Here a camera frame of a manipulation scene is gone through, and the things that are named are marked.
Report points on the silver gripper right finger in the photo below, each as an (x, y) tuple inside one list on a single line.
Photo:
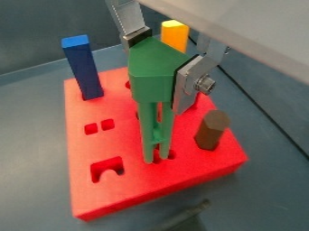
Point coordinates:
[(191, 75)]

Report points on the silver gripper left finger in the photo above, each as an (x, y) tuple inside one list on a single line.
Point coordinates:
[(125, 13)]

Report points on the yellow two prong peg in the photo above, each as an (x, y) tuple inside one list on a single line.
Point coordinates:
[(174, 34)]

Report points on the brown hexagonal peg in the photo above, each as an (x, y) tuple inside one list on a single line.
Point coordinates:
[(214, 124)]

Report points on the blue square peg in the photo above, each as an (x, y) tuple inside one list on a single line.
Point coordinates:
[(79, 55)]

